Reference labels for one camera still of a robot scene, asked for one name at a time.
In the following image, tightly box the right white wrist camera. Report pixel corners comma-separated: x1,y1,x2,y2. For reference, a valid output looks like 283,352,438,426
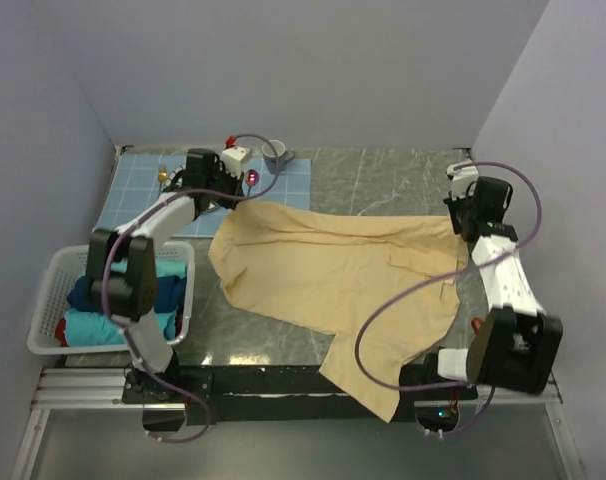
446,160,479,200

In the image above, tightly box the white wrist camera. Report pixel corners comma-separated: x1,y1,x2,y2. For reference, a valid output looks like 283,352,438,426
220,146,253,178
446,160,479,200

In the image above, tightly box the purple cable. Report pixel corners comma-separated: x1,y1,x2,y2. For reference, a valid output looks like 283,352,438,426
355,160,541,437
100,132,282,445

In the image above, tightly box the striped white plate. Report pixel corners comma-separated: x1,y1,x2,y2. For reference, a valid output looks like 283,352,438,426
162,165,185,192

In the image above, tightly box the grey mug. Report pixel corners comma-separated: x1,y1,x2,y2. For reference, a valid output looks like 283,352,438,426
261,140,296,175

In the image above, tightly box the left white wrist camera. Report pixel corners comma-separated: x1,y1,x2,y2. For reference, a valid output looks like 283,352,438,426
220,146,253,178

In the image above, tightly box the gold fork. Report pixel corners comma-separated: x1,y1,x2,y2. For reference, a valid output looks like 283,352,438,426
157,164,168,184

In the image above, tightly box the aluminium frame rail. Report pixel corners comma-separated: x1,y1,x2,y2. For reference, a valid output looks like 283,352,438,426
31,368,562,411

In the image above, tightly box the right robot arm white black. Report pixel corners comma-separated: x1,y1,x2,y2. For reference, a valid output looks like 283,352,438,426
420,170,563,399

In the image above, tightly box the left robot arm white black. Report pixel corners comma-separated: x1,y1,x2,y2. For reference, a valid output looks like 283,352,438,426
86,145,252,402

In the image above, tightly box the cream yellow t shirt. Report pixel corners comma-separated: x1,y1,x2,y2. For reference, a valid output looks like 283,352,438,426
208,200,468,421

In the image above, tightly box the teal folded shirt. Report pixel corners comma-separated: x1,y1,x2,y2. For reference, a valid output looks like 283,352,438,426
111,259,187,279

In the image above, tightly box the dark bowl orange inside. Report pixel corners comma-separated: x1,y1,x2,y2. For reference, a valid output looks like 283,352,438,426
471,317,483,335

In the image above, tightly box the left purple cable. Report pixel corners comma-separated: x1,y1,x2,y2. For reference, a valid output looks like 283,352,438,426
100,132,282,445

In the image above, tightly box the blue checked placemat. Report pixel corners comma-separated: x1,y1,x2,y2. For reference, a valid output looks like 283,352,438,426
95,150,312,238

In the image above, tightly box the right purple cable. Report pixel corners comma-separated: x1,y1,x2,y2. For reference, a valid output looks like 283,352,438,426
355,160,541,437

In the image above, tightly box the white plastic basket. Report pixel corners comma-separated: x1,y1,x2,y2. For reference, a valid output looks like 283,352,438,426
27,241,195,355

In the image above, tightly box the dark blue rolled shirt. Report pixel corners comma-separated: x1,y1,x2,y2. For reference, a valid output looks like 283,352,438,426
67,275,187,313

